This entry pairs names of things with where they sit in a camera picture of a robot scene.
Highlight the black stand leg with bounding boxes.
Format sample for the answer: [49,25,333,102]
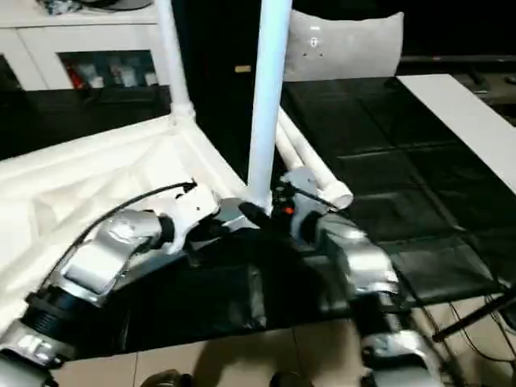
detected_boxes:
[432,293,516,344]

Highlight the white plastic table leg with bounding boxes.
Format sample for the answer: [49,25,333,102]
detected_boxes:
[154,0,197,123]
[279,108,356,210]
[275,123,304,173]
[245,0,294,215]

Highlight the white cabinet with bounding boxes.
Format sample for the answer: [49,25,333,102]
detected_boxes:
[0,0,173,93]

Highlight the dark grey bag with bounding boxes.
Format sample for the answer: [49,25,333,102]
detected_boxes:
[43,0,157,16]

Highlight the loose floor cables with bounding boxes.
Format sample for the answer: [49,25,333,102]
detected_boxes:
[443,296,516,364]

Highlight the white board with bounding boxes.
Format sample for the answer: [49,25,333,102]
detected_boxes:
[396,73,516,185]

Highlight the dark blue cabinet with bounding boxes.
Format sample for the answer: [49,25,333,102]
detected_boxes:
[173,0,267,118]

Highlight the black mat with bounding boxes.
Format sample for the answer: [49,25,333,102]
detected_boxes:
[0,76,516,360]

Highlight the black bar red light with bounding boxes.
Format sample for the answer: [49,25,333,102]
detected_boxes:
[400,56,516,66]

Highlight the white plastic table top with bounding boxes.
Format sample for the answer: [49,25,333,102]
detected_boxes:
[0,114,268,336]

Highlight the grey cushion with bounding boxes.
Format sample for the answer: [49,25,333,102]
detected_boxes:
[283,10,406,82]

